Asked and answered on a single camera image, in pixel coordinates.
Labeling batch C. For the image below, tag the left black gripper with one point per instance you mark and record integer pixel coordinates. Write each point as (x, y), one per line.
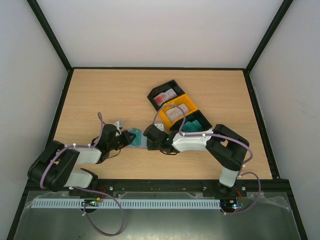
(126, 134)

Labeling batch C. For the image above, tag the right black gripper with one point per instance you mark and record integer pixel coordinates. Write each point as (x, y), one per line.
(149, 135)

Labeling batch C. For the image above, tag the brown leather card holder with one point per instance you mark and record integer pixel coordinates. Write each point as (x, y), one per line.
(137, 140)

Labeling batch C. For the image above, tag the yellow bin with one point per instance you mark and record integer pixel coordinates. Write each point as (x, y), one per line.
(175, 102)

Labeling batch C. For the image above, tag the black bin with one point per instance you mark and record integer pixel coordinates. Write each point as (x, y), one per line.
(162, 88)
(196, 115)

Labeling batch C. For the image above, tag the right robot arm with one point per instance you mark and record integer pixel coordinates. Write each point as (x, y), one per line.
(230, 149)

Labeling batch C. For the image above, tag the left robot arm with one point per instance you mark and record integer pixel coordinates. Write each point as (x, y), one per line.
(54, 169)

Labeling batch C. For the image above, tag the white patterned card stack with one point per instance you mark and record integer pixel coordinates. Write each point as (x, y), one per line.
(176, 112)

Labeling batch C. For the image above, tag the teal card stack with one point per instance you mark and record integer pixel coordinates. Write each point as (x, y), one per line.
(192, 126)

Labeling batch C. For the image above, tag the red white card stack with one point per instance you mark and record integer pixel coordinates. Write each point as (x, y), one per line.
(165, 96)

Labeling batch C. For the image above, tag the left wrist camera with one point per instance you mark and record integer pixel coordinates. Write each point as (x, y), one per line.
(119, 124)

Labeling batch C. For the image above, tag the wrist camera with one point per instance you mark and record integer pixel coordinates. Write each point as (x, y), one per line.
(119, 124)
(159, 126)

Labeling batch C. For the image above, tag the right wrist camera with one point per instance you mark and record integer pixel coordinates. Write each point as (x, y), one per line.
(159, 126)

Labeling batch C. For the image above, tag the light blue cable duct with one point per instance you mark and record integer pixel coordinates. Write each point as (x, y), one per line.
(63, 203)

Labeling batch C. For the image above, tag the black frame rail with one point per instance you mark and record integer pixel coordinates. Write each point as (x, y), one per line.
(209, 188)

